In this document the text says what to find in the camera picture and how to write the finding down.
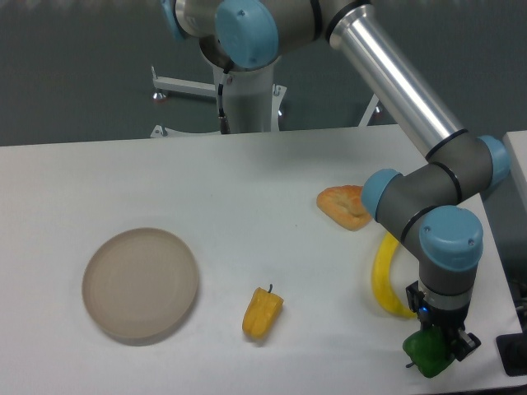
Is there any yellow banana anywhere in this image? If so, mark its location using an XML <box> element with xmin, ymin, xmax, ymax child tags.
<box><xmin>371</xmin><ymin>232</ymin><xmax>416</xmax><ymax>319</ymax></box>

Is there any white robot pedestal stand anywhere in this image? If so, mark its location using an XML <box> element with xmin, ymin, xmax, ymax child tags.
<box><xmin>152</xmin><ymin>40</ymin><xmax>391</xmax><ymax>137</ymax></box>

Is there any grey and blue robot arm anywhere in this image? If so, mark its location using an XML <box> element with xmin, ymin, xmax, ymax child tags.
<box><xmin>161</xmin><ymin>1</ymin><xmax>510</xmax><ymax>360</ymax></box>

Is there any yellow bell pepper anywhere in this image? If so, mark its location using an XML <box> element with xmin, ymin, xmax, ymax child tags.
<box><xmin>242</xmin><ymin>284</ymin><xmax>284</xmax><ymax>341</ymax></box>

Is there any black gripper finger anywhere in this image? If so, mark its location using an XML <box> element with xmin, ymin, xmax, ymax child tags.
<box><xmin>446</xmin><ymin>327</ymin><xmax>481</xmax><ymax>361</ymax></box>
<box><xmin>406</xmin><ymin>283</ymin><xmax>428</xmax><ymax>329</ymax></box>

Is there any green bell pepper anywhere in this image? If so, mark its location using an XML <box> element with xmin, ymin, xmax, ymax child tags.
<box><xmin>403</xmin><ymin>327</ymin><xmax>454</xmax><ymax>379</ymax></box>

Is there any beige round plate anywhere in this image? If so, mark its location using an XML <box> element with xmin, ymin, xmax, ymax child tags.
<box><xmin>82</xmin><ymin>228</ymin><xmax>199</xmax><ymax>346</ymax></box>

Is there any black device at table edge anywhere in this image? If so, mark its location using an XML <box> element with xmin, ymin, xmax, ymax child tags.
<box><xmin>496</xmin><ymin>333</ymin><xmax>526</xmax><ymax>377</ymax></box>

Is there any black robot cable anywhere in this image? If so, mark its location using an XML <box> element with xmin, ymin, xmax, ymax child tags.
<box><xmin>217</xmin><ymin>57</ymin><xmax>236</xmax><ymax>135</ymax></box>

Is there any golden pastry bread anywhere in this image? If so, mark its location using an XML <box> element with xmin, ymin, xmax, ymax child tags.
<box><xmin>316</xmin><ymin>185</ymin><xmax>371</xmax><ymax>231</ymax></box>

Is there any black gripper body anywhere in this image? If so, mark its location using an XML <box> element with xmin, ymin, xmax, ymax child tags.
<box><xmin>406</xmin><ymin>281</ymin><xmax>470</xmax><ymax>333</ymax></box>

